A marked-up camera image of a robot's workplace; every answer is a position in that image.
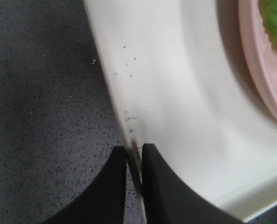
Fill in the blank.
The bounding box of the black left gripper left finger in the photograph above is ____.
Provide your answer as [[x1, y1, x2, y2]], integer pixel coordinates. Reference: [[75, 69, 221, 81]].
[[44, 146, 126, 224]]

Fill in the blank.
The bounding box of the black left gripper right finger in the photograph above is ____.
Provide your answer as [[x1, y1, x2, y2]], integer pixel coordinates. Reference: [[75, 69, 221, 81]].
[[142, 143, 241, 224]]

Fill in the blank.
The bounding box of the cream bear serving tray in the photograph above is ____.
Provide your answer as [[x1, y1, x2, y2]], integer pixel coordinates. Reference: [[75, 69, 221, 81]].
[[84, 0, 277, 222]]

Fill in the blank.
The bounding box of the pink round plate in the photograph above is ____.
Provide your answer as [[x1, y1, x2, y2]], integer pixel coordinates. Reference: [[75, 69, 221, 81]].
[[238, 0, 277, 119]]

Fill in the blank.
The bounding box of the green lettuce leaf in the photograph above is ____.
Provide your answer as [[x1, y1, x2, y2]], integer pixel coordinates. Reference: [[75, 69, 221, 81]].
[[258, 0, 277, 49]]

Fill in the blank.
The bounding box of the grey serving countertop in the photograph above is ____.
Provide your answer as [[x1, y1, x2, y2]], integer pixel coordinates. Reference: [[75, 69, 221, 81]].
[[0, 0, 146, 224]]

